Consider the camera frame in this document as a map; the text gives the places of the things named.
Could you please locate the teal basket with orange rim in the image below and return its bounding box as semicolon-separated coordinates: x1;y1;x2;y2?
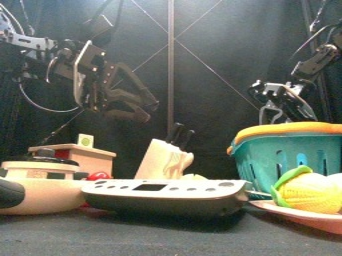
226;121;342;200

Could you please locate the wooden toy stove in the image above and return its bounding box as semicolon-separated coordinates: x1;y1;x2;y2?
27;133;118;178

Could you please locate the white toy knife block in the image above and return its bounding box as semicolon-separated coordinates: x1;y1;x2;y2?
134;138;196;181

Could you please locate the red toy tomato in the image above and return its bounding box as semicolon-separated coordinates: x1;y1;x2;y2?
85;171;113;182

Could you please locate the white round toy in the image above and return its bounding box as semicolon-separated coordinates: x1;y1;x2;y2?
178;172;210;182

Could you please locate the yellow knitted toy corn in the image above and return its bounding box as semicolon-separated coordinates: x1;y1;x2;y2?
271;165;342;215

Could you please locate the cream toy appliance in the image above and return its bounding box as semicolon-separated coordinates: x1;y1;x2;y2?
0;148;91;216

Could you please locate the pink plate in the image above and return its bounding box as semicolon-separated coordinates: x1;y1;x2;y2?
249;199;342;236

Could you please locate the metal frame pole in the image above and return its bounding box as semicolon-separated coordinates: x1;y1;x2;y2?
166;0;177;136

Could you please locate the black toy knife handle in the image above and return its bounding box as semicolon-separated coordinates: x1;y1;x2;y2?
178;129;197;151
165;122;186;144

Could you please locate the black cable loop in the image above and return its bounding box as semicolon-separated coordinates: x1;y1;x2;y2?
17;56;85;114

